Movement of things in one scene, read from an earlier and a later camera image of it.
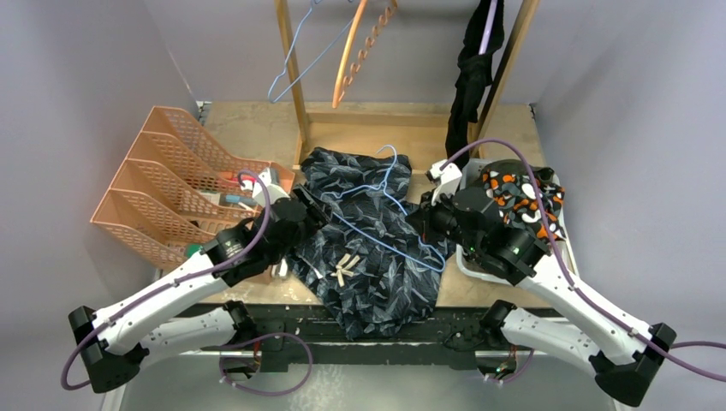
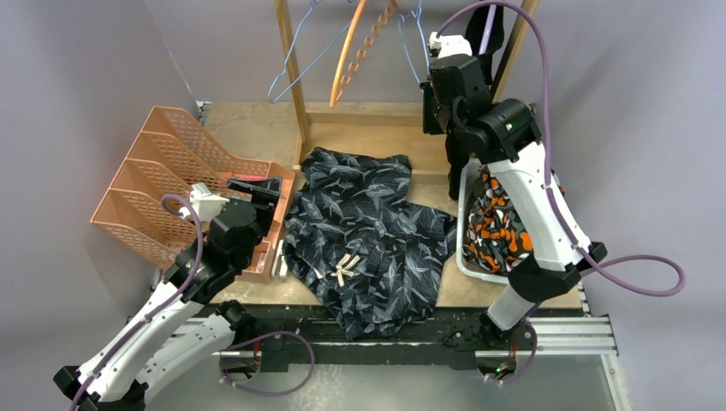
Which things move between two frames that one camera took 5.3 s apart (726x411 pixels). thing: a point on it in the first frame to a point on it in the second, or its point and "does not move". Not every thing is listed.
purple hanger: [488, 26] does not move
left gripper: [318, 217] to [264, 195]
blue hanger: [383, 184] to [401, 17]
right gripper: [423, 219] to [431, 127]
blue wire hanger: [286, 62] does not move
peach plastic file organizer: [178, 189] does not move
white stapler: [279, 269] does not move
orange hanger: [339, 89] does not move
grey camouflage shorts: [366, 259] does not move
